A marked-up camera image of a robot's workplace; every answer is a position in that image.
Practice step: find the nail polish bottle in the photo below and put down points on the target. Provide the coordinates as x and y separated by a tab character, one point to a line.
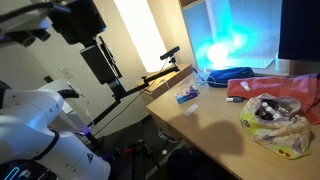
234	99
245	85

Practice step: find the orange towel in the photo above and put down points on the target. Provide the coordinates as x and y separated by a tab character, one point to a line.
305	88

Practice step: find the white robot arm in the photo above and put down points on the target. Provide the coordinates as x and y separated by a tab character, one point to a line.
25	135

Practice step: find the small blue card box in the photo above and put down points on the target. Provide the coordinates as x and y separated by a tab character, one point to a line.
187	94

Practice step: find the orange cardboard box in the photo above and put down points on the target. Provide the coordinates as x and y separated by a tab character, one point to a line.
162	84

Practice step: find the white paper strip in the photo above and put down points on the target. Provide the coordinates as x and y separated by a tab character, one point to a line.
191	110

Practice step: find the dark blue pouch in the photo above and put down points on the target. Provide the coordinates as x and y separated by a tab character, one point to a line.
220	78

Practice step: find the glowing white lamp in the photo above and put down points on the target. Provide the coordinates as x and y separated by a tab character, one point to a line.
217	53

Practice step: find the dark monitor screen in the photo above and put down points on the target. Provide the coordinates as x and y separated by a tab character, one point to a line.
300	30

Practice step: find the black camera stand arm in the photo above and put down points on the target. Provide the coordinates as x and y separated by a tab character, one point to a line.
119	92

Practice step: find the black camera on stand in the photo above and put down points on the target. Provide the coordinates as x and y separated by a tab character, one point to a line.
170	53

